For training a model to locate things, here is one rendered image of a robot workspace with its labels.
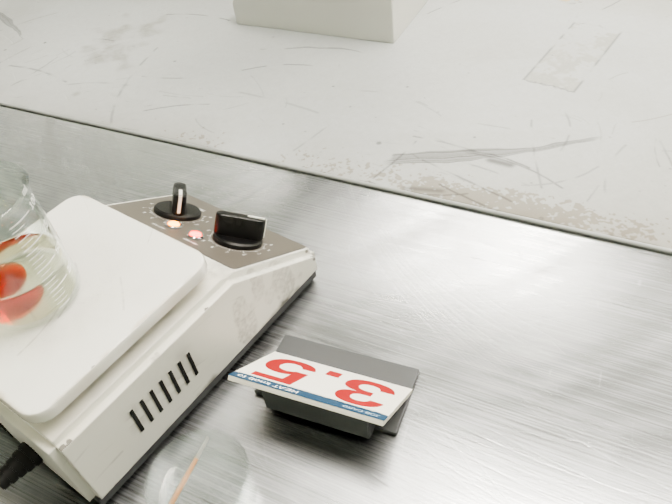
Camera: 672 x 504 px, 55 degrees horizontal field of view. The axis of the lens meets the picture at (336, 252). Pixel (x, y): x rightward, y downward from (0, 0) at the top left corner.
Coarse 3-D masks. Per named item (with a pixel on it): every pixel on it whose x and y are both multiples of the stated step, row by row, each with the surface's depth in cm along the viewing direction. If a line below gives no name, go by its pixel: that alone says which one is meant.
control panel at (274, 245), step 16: (112, 208) 43; (128, 208) 43; (144, 208) 44; (208, 208) 47; (160, 224) 42; (192, 224) 43; (208, 224) 44; (192, 240) 40; (208, 240) 41; (272, 240) 43; (288, 240) 44; (208, 256) 38; (224, 256) 39; (240, 256) 39; (256, 256) 40; (272, 256) 40
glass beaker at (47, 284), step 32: (0, 192) 32; (32, 192) 31; (0, 224) 29; (32, 224) 30; (0, 256) 29; (32, 256) 31; (64, 256) 33; (0, 288) 30; (32, 288) 31; (64, 288) 33; (0, 320) 32; (32, 320) 32
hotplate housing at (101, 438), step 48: (240, 288) 38; (288, 288) 42; (144, 336) 34; (192, 336) 35; (240, 336) 39; (96, 384) 32; (144, 384) 34; (192, 384) 37; (48, 432) 31; (96, 432) 32; (144, 432) 35; (0, 480) 33; (96, 480) 33
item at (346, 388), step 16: (256, 368) 37; (272, 368) 37; (288, 368) 38; (304, 368) 38; (320, 368) 39; (288, 384) 35; (304, 384) 36; (320, 384) 36; (336, 384) 36; (352, 384) 37; (368, 384) 37; (384, 384) 38; (352, 400) 34; (368, 400) 35; (384, 400) 35
